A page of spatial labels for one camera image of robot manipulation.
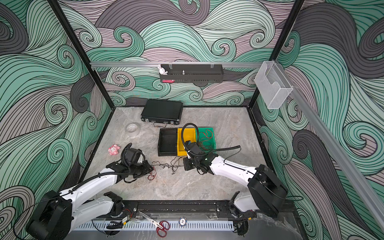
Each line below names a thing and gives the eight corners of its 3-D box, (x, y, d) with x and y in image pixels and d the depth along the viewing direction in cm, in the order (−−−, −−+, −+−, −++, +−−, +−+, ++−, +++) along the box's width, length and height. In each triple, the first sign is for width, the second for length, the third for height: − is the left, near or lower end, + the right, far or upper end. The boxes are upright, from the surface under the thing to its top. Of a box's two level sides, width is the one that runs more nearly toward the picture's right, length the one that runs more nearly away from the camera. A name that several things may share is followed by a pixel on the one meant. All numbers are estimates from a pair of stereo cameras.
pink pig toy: (109, 155, 95) (106, 153, 92) (112, 147, 99) (110, 144, 96) (118, 155, 95) (115, 153, 92) (121, 147, 99) (119, 144, 96)
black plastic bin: (158, 157, 94) (156, 152, 89) (161, 133, 106) (160, 128, 101) (177, 157, 94) (176, 152, 89) (178, 133, 106) (177, 128, 101)
